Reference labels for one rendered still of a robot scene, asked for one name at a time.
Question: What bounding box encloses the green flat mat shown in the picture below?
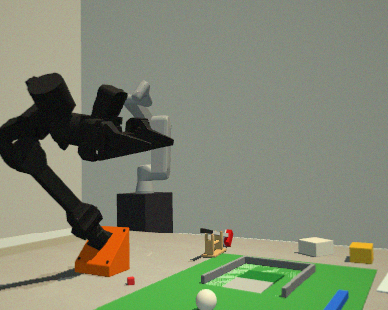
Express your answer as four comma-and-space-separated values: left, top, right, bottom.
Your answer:
94, 253, 377, 310

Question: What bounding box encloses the yellow cube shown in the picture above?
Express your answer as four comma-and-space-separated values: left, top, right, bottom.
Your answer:
349, 242, 374, 264

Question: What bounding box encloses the white golf ball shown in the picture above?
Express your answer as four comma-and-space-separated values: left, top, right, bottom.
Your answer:
196, 289, 217, 310

